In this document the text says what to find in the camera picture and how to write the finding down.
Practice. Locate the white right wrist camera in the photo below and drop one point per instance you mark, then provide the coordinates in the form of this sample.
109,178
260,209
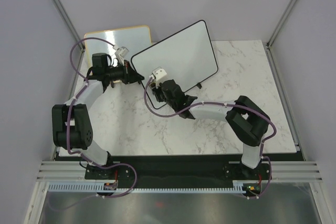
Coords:
159,75

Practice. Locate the aluminium rail front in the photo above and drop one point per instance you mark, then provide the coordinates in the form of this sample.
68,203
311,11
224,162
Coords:
283,172

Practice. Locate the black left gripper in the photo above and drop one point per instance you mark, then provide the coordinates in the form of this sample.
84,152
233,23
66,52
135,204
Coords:
128,73

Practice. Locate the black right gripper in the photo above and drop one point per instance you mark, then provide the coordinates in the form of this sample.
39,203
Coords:
157,93

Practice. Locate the white slotted cable duct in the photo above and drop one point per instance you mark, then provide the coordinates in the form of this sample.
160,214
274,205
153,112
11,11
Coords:
100,187

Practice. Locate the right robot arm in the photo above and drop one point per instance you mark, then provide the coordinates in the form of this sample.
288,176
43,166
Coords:
249,122

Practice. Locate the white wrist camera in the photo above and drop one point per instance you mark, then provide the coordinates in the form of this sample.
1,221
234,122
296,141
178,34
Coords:
122,52
159,75

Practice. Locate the aluminium frame left post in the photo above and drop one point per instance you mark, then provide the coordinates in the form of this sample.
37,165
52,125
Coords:
65,17

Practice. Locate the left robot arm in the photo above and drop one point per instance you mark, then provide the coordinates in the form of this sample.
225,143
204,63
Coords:
71,125

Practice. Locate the aluminium frame right post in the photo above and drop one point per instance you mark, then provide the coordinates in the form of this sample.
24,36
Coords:
284,17

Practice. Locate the black-framed whiteboard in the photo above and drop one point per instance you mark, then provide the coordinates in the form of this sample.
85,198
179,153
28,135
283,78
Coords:
187,56

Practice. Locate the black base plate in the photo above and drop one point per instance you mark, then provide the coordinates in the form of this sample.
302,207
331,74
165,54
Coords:
185,171

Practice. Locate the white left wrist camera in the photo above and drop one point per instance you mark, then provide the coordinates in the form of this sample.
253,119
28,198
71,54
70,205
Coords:
122,52

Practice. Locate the yellow-framed whiteboard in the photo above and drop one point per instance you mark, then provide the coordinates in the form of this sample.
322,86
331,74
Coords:
134,38

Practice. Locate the aluminium frame post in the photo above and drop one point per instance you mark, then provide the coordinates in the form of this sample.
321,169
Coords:
284,17
65,17

